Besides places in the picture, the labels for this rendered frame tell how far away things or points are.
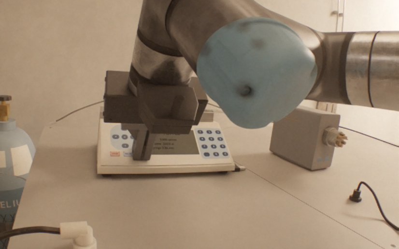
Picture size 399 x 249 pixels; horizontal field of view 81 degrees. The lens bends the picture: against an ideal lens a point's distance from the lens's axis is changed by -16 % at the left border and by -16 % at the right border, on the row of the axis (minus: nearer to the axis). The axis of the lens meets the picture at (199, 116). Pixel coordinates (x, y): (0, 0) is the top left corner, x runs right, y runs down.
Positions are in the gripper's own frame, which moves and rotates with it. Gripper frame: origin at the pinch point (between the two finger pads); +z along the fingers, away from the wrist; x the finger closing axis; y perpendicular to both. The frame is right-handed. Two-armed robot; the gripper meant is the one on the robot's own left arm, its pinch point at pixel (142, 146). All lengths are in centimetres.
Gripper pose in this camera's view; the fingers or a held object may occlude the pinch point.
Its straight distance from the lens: 44.6
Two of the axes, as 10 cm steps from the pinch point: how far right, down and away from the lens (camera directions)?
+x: -9.3, -0.4, -3.6
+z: -2.9, 6.7, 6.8
